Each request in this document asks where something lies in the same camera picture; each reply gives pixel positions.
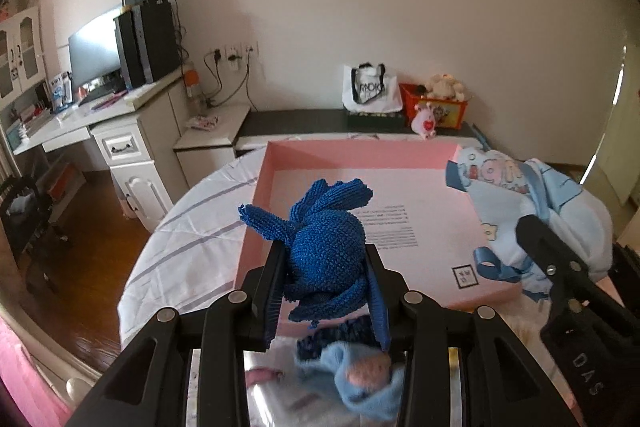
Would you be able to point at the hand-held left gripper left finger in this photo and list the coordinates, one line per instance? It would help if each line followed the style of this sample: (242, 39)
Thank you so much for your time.
(272, 302)

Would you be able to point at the pink patterned pouch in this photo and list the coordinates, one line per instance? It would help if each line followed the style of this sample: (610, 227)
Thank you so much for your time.
(204, 122)

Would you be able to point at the navy knitted scrunchie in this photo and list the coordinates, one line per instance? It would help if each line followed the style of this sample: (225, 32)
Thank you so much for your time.
(335, 334)

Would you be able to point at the black office chair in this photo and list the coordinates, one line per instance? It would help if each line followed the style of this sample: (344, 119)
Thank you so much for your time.
(30, 232)

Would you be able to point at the black computer tower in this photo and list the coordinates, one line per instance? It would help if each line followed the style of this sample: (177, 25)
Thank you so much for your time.
(150, 42)

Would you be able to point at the orange white bottle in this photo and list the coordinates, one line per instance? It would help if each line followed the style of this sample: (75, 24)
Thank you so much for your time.
(191, 79)

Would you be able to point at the white desk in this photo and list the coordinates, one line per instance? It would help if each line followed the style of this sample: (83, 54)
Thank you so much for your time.
(150, 147)

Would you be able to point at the light blue baby garment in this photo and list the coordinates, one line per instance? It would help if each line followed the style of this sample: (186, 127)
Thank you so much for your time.
(500, 202)

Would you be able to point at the blue white box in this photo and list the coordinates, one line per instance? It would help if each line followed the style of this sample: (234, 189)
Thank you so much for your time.
(61, 92)

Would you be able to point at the cream bed frame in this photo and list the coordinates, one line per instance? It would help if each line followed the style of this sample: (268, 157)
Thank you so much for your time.
(80, 389)

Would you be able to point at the low black bench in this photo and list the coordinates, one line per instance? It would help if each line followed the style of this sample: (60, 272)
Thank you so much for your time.
(300, 122)

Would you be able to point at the pink bedding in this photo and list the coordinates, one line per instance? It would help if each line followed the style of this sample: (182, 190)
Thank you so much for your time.
(25, 382)

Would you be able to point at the black computer monitor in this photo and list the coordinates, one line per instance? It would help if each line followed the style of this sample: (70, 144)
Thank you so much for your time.
(95, 52)

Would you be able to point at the white shopping bag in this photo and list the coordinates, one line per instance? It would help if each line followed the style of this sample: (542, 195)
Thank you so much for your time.
(372, 89)

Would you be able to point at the pink cardboard box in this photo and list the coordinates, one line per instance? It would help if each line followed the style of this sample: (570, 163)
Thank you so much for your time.
(350, 162)

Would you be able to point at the red storage box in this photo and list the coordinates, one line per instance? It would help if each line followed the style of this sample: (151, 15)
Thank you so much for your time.
(447, 113)

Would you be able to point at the pink notebook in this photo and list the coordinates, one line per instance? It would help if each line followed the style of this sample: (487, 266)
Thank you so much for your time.
(110, 101)

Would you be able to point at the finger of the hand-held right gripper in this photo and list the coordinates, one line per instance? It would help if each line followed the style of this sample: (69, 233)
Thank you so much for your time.
(542, 247)
(627, 267)

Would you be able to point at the beige plush toy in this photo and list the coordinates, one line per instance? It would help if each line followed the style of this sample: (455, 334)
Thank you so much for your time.
(445, 86)

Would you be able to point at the light blue knitted doll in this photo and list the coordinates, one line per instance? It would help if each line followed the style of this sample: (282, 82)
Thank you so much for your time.
(370, 382)

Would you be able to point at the white wall sockets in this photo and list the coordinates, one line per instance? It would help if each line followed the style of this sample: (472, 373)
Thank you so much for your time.
(235, 52)

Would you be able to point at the low white cabinet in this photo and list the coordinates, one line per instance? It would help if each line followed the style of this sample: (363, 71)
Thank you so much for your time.
(210, 134)

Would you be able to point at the stack of books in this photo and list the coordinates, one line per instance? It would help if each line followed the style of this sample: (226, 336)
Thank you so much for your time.
(30, 124)

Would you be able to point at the white glass door cabinet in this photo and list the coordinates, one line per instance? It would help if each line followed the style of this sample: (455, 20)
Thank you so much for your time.
(22, 52)

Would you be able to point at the light blue box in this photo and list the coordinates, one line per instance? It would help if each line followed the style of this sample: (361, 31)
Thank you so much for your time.
(480, 136)

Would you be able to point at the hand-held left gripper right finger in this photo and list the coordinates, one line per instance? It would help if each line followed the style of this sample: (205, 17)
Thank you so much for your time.
(378, 307)

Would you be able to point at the white book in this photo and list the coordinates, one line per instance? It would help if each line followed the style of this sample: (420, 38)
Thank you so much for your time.
(145, 97)

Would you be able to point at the blue knitted soft toy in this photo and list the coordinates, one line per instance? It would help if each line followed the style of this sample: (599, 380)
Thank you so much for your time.
(325, 247)

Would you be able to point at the pink white plush toy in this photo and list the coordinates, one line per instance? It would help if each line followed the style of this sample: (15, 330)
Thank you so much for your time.
(424, 122)

